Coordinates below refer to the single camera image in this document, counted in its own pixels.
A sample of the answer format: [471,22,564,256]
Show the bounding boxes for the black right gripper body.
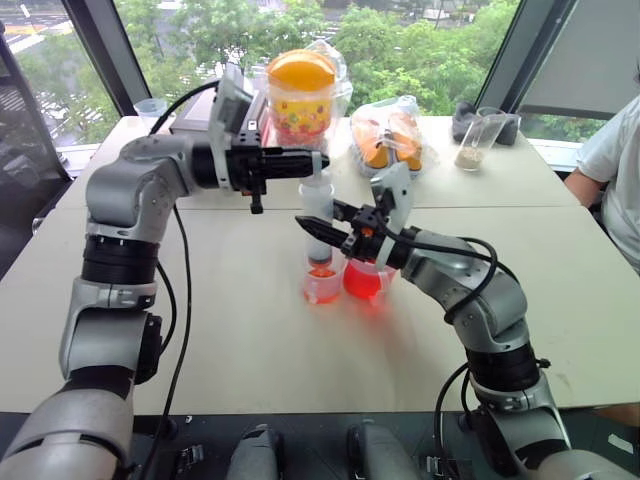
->
[339,203,397,264]

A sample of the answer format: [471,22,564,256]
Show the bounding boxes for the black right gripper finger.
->
[294,215,352,248]
[331,199,362,222]

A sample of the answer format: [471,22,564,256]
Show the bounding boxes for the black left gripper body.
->
[228,130,271,216]

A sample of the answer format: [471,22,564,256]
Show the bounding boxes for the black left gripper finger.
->
[261,163,330,181]
[261,148,331,165]

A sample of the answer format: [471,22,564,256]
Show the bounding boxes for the clear cup full red liquid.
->
[341,257,397,302]

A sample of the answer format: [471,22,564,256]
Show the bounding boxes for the clear cup little red liquid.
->
[301,253,347,306]

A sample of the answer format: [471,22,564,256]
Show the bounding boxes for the small clear plastic cup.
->
[133,97,169,124]

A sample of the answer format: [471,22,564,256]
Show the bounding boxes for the orange-lidded jar of colourful sweets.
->
[264,49,337,152]

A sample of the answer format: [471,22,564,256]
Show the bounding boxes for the grey and black box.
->
[168,91,270,150]

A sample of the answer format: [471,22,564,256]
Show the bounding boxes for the plastic bag with orange items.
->
[348,95,437,180]

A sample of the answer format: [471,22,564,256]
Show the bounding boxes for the clear plastic bag around jar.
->
[302,38,355,134]

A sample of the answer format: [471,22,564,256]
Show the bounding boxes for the clear glass with beige grains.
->
[453,106,509,174]

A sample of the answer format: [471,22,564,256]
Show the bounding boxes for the dark grey cloth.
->
[451,100,522,147]

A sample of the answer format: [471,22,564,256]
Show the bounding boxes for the dark rounded grey shape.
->
[346,418,422,480]
[225,423,284,480]

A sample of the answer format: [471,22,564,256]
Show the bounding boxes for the black mesh office chair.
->
[0,19,74,281]

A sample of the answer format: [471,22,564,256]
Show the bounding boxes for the person in white shirt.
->
[563,69,640,277]

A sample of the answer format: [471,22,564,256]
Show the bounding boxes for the grey roller blind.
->
[517,0,640,120]

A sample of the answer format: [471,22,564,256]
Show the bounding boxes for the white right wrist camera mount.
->
[369,162,417,269]

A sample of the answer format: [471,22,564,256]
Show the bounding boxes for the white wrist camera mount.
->
[208,77,255,192]
[369,162,417,269]

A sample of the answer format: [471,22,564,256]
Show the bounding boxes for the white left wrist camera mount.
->
[208,77,255,192]

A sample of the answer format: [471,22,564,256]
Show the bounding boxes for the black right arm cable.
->
[389,232,551,451]

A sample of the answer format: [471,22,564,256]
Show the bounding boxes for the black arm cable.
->
[134,79,222,480]
[389,232,551,451]

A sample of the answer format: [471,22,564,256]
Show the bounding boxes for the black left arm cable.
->
[134,79,222,480]

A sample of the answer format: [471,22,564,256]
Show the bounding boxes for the dark window frame pillar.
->
[63,0,152,117]
[473,0,579,117]

